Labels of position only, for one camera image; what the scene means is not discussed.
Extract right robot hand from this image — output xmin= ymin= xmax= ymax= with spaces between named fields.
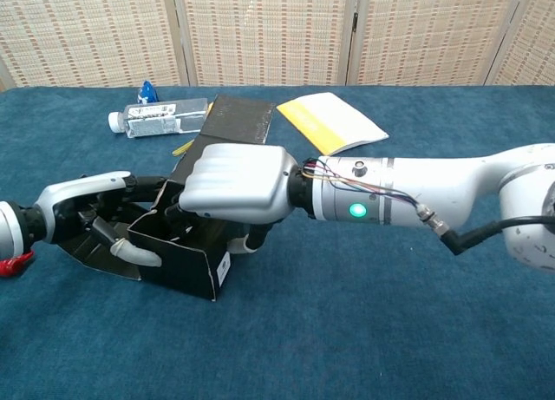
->
xmin=164 ymin=142 xmax=307 ymax=254

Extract small blue packet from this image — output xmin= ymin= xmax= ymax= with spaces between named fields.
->
xmin=136 ymin=80 xmax=160 ymax=105

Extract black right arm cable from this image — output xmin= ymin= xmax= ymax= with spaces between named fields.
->
xmin=440 ymin=215 xmax=555 ymax=257

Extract black cardboard box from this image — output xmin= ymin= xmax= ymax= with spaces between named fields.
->
xmin=55 ymin=94 xmax=278 ymax=303

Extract black and red clamp tool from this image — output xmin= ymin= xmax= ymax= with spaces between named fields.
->
xmin=0 ymin=250 xmax=35 ymax=279

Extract blue carpeted table surface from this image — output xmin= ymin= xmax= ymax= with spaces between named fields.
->
xmin=0 ymin=85 xmax=555 ymax=400

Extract woven folding screen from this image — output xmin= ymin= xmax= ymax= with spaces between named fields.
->
xmin=0 ymin=0 xmax=555 ymax=93

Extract clear plastic bottle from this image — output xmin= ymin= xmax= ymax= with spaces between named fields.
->
xmin=108 ymin=97 xmax=210 ymax=139

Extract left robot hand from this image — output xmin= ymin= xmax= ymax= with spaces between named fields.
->
xmin=32 ymin=170 xmax=174 ymax=269

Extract yellow and white booklet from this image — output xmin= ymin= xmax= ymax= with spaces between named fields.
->
xmin=276 ymin=91 xmax=390 ymax=158

